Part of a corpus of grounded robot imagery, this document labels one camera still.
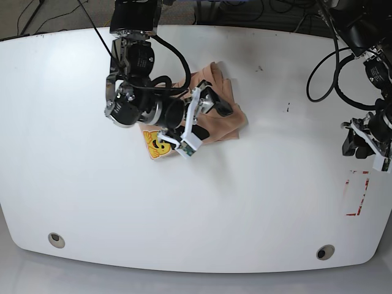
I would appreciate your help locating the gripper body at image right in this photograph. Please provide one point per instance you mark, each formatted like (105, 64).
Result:
(374, 129)

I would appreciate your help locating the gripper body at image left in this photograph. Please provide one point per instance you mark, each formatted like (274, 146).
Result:
(181, 114)

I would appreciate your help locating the peach t-shirt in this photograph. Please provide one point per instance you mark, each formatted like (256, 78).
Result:
(220, 128)

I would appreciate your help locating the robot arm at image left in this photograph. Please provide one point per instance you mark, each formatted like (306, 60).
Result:
(132, 97)

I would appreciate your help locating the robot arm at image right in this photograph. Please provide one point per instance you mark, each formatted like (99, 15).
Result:
(365, 28)

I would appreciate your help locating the red tape rectangle marker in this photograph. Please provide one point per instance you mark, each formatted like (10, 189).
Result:
(354, 193)

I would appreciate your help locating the right table grommet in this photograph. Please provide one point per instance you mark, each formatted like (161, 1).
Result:
(325, 252)

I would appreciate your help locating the table grommet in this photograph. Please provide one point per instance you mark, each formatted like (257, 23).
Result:
(325, 252)
(56, 240)

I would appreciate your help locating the left table grommet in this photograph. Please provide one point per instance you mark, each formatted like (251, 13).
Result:
(56, 240)

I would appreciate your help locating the wrist camera, image-left gripper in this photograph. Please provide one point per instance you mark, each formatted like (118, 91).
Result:
(188, 147)

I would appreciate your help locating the wrist camera, image-right gripper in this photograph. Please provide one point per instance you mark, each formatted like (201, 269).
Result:
(382, 163)

